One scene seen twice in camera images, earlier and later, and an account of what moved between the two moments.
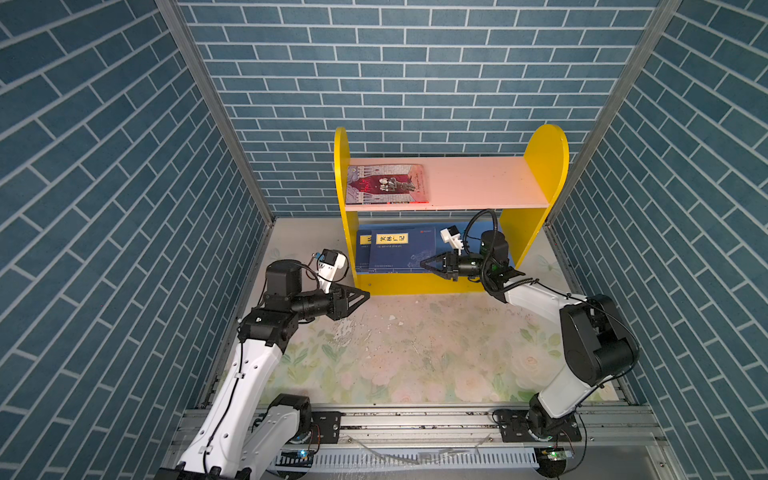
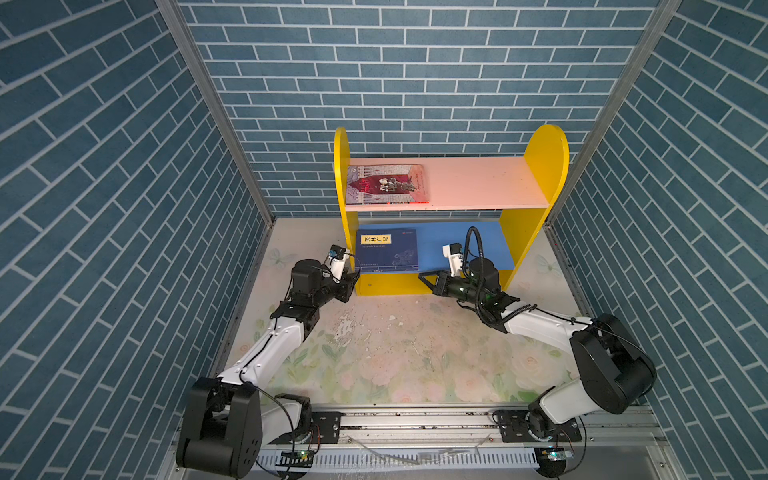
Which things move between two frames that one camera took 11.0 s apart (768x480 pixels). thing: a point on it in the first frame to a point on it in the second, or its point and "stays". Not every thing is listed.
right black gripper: x=452 y=264 to x=442 y=282
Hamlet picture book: x=386 y=184 stays
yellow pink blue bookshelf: x=398 y=208 stays
